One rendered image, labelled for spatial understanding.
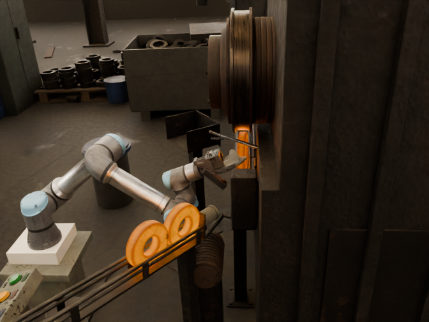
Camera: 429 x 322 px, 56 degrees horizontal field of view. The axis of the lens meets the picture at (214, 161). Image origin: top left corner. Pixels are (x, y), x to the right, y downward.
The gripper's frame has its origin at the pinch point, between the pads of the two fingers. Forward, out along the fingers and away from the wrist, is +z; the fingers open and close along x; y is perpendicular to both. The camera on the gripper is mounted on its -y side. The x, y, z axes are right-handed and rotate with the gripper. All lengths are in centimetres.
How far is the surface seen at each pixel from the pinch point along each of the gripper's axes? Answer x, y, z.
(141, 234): -52, 11, -26
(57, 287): -14, -26, -103
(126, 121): 238, -26, -154
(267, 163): -21.0, 5.6, 11.9
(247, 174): -15.6, 1.4, 2.5
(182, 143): 55, -4, -41
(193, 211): -32.7, 2.8, -16.2
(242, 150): 4.1, 2.5, -0.1
